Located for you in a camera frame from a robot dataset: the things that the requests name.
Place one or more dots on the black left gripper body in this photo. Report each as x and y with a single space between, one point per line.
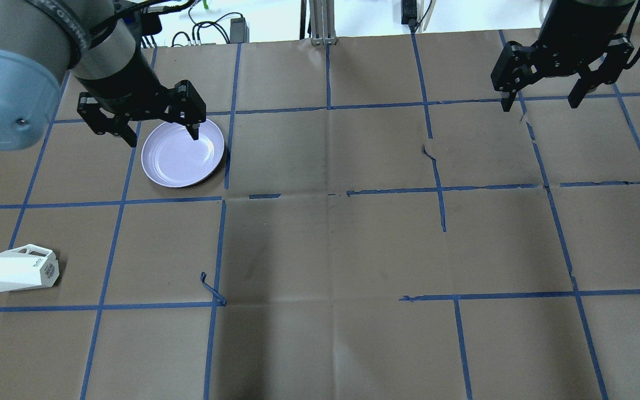
121 83

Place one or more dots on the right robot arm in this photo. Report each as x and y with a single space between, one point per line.
591 39

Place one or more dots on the lilac round plate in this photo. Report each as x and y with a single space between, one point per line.
171 158

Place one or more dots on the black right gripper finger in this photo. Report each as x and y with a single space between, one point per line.
507 100
581 88

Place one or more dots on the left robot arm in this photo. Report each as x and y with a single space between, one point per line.
99 44

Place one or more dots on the white faceted mug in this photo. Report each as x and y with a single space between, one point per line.
28 267

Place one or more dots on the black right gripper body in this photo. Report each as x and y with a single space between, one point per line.
566 34

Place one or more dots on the aluminium frame post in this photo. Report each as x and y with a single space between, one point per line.
322 22

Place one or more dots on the black power adapter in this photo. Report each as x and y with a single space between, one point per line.
238 30

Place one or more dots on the brown paper table cover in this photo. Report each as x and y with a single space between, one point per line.
378 229

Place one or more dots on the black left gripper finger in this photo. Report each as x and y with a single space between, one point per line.
193 130
128 134

